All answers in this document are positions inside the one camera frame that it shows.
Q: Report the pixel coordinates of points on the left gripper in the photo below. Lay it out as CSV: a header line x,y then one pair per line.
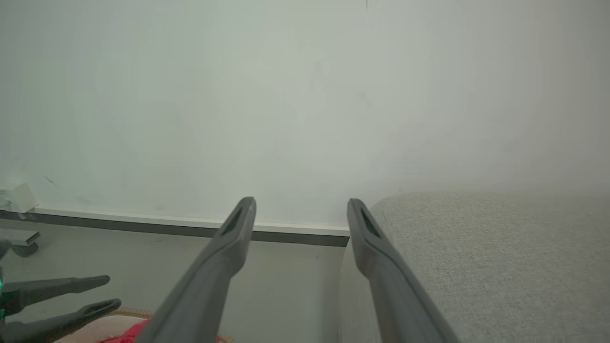
x,y
2,305

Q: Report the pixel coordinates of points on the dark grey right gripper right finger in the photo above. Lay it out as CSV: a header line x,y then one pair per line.
x,y
395,286

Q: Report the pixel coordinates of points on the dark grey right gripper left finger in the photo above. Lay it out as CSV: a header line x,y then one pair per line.
x,y
200,281

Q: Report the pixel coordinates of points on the red clothing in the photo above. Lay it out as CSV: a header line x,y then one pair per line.
x,y
129,333

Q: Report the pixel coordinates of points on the grey metal partition foot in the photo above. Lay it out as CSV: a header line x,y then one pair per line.
x,y
21,237

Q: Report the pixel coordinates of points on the white and black baseboard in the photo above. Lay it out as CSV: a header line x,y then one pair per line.
x,y
143,225

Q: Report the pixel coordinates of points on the grey fabric sofa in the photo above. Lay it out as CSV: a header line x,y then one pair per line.
x,y
500,267

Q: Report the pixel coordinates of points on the white wall socket box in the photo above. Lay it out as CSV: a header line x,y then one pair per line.
x,y
21,197

